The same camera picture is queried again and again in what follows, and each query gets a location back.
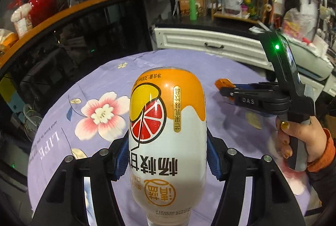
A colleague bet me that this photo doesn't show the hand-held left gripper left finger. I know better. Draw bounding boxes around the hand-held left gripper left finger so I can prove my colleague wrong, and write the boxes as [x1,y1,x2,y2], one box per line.
[31,132,130,226]

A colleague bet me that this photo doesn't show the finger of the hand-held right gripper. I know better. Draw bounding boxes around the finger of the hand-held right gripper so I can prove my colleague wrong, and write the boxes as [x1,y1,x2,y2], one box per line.
[219,87,290,114]
[231,82,285,97]

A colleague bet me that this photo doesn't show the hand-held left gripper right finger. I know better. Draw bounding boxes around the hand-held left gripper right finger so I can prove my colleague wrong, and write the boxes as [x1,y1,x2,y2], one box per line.
[206,129,306,226]

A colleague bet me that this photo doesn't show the small orange piece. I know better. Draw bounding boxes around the small orange piece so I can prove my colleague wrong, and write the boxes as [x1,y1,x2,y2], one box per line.
[215,78,233,90]

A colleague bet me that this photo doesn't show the white orange drink bottle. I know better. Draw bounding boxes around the white orange drink bottle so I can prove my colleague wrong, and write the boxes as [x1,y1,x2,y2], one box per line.
[128,67,208,226]

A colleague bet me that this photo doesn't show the person's right forearm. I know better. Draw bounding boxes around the person's right forearm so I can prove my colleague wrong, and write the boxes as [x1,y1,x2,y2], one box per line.
[306,128,336,213]

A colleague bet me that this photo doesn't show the person's right hand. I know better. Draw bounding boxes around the person's right hand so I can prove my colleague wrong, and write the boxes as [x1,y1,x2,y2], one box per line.
[276,116,329,164]

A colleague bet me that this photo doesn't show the white printer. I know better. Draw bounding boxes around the white printer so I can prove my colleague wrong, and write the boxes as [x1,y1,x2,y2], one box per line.
[286,37,334,82]

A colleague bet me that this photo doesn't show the clear plastic bag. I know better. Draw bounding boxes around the clear plastic bag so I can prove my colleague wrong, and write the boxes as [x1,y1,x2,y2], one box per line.
[282,8,319,43]

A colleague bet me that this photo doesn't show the purple floral tablecloth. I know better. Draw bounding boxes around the purple floral tablecloth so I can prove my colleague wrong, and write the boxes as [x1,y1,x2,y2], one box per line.
[28,49,315,226]

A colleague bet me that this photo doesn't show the long white drawer cabinet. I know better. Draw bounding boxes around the long white drawer cabinet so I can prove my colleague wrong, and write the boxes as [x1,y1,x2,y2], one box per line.
[154,24,276,72]

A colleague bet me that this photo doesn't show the brown cardboard box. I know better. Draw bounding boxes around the brown cardboard box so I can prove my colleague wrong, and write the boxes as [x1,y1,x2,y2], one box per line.
[178,0,208,18]

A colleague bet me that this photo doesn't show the green bottle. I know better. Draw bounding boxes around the green bottle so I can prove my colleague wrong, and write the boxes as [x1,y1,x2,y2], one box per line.
[189,0,198,21]

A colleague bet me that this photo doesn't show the curved wooden-top counter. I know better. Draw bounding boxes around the curved wooden-top counter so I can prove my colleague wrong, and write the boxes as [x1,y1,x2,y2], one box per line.
[0,0,175,137]

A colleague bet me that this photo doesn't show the orange white container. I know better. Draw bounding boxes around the orange white container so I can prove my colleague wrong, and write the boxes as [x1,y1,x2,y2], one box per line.
[0,29,19,51]

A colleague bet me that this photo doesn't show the white jar red label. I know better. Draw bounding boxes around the white jar red label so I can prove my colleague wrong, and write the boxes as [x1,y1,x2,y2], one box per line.
[10,3,33,36]

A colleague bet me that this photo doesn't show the white wire fan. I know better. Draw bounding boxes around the white wire fan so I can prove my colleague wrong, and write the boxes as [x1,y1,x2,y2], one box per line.
[23,104,44,141]

